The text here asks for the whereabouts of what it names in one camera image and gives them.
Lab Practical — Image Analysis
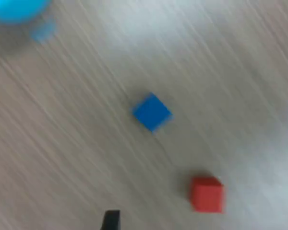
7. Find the red cube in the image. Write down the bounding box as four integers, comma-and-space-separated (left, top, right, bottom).
189, 176, 225, 214

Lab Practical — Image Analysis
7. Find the light blue tape piece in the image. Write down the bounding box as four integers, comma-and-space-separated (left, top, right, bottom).
30, 21, 56, 45

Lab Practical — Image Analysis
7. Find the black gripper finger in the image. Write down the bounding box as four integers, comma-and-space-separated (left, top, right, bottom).
100, 210, 121, 230

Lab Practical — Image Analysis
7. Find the blue round bin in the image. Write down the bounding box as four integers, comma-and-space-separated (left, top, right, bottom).
0, 0, 51, 25

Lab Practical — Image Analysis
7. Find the blue cube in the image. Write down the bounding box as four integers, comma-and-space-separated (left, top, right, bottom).
131, 92, 174, 134

